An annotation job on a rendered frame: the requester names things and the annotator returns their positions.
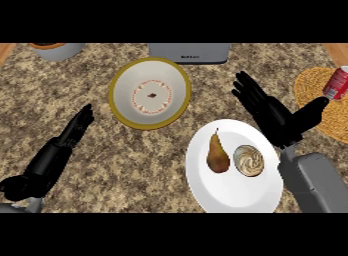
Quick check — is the red soda can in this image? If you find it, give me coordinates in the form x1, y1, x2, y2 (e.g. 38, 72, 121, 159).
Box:
322, 65, 348, 101

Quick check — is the brown pear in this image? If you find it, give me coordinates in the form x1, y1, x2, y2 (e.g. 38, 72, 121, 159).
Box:
205, 127, 232, 174

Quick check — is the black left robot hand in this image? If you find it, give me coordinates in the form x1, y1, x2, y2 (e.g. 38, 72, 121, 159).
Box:
0, 103, 96, 202

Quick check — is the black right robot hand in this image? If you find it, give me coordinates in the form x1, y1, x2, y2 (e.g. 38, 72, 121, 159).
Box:
230, 70, 331, 150

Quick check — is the white plate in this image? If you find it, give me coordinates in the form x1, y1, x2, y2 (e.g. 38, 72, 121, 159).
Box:
185, 118, 285, 214

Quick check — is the grey appliance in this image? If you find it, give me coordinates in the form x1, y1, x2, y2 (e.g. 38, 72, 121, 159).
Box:
148, 43, 233, 65

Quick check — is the grey pot with orange rim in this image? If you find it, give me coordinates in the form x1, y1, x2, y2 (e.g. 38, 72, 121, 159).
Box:
28, 43, 87, 62

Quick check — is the round woven yellow placemat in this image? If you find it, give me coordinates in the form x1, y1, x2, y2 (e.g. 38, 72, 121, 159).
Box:
292, 66, 348, 147

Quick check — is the cream swirl cupcake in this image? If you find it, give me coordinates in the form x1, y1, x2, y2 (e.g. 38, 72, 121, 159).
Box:
232, 144, 266, 178

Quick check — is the white bowl with yellow rim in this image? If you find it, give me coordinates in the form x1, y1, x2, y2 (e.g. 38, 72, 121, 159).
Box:
108, 57, 193, 131

